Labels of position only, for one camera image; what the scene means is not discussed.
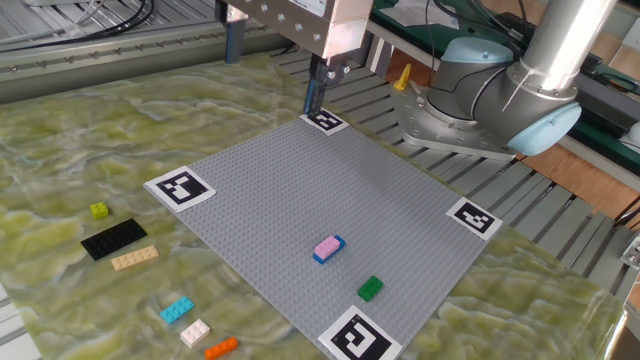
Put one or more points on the silver Schunk gripper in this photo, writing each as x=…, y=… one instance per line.
x=310, y=25

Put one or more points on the white Lego brick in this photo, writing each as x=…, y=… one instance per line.
x=195, y=333

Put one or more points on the silver UR5 robot arm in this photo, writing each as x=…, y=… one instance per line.
x=480, y=95

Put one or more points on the grey Lego baseplate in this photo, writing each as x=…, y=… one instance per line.
x=300, y=190

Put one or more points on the pink Lego brick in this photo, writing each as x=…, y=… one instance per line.
x=327, y=246

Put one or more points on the blue Lego brick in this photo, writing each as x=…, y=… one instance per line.
x=342, y=243

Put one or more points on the small lime Lego brick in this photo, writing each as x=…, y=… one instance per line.
x=99, y=210

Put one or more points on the black Lego plate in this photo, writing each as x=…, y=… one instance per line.
x=114, y=239

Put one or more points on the tan Lego plate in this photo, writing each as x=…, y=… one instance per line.
x=135, y=258

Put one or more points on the green Lego brick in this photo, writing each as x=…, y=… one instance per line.
x=370, y=288

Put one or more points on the cyan Lego brick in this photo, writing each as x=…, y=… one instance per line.
x=177, y=309

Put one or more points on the orange Lego brick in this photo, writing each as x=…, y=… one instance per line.
x=221, y=348

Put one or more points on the black white fiducial marker tag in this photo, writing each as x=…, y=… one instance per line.
x=359, y=337
x=181, y=188
x=474, y=218
x=330, y=123

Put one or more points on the yellow plastic clip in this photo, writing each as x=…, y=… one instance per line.
x=402, y=79

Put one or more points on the white plastic bag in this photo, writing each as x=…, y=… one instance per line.
x=415, y=12

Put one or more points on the silver robot mounting plate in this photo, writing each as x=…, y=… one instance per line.
x=440, y=135

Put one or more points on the green marble pattern mat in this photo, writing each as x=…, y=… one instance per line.
x=75, y=140

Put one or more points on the green workbench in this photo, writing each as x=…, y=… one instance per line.
x=595, y=135

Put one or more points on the aluminium frame rail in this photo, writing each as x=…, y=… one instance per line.
x=125, y=65

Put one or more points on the metal corner bracket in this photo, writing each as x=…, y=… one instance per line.
x=632, y=255

